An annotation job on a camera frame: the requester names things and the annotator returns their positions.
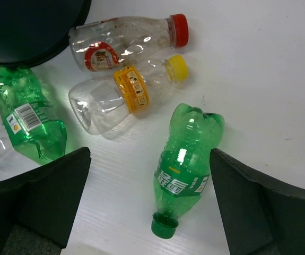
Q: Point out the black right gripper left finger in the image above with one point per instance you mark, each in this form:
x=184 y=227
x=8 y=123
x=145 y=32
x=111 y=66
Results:
x=38 y=208

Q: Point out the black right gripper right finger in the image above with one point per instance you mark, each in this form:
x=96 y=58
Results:
x=260 y=214

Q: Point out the green bottle barcode label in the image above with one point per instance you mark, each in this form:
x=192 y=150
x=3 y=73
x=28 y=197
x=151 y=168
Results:
x=30 y=120

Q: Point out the dark bin with gold rim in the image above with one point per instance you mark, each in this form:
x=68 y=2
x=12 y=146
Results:
x=33 y=32

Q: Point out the clear bottle yellow cap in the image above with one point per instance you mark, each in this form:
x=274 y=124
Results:
x=101 y=103

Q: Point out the clear bottle red cap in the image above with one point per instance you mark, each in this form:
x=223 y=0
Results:
x=117 y=42

